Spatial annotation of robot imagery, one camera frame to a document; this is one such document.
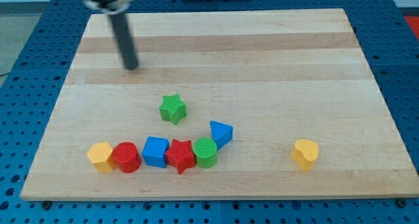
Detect green cylinder block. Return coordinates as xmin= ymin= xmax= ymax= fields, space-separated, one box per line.
xmin=192 ymin=138 xmax=217 ymax=168

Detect wooden board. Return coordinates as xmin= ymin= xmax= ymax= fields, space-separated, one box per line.
xmin=20 ymin=9 xmax=418 ymax=201

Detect blue triangle block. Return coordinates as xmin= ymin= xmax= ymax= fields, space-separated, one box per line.
xmin=210 ymin=121 xmax=233 ymax=150

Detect blue cube block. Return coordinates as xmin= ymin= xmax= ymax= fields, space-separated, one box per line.
xmin=141 ymin=136 xmax=169 ymax=168

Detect green star block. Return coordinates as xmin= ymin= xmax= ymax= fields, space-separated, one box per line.
xmin=159 ymin=94 xmax=187 ymax=125

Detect red star block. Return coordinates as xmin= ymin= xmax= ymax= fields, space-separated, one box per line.
xmin=164 ymin=139 xmax=196 ymax=174

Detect red cylinder block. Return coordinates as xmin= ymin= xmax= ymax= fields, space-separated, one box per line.
xmin=112 ymin=141 xmax=141 ymax=173

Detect yellow hexagon block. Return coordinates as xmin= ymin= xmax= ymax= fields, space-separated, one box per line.
xmin=86 ymin=141 xmax=116 ymax=173

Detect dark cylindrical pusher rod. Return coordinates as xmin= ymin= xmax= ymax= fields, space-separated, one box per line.
xmin=109 ymin=12 xmax=139 ymax=70

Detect yellow heart block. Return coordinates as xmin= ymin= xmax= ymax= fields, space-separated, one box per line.
xmin=291 ymin=139 xmax=319 ymax=171

